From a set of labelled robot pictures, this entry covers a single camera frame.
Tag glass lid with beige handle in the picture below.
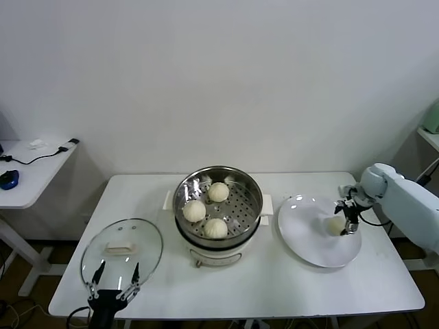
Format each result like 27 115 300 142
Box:
80 218 164 297

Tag white electric cooker base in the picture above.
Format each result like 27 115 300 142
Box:
163 191 274 269

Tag blue computer mouse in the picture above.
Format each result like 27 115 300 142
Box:
0 170 21 191

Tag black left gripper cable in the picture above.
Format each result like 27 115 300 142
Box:
67 306 94 329

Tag black usb cable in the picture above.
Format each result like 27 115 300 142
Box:
0 138 81 166

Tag white side table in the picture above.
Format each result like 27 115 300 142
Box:
0 138 83 297

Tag round white plate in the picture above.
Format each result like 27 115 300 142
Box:
276 194 363 270

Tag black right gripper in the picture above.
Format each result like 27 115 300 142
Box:
339 204 361 237

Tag pale green box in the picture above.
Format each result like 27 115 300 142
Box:
423 102 439 134

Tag perforated steel steamer basket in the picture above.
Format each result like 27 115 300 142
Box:
172 166 265 241

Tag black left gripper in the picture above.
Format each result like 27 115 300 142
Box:
85 260 142 329

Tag white steamed baozi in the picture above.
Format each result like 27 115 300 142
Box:
325 218 345 237
182 200 207 222
208 182 230 203
204 218 229 239

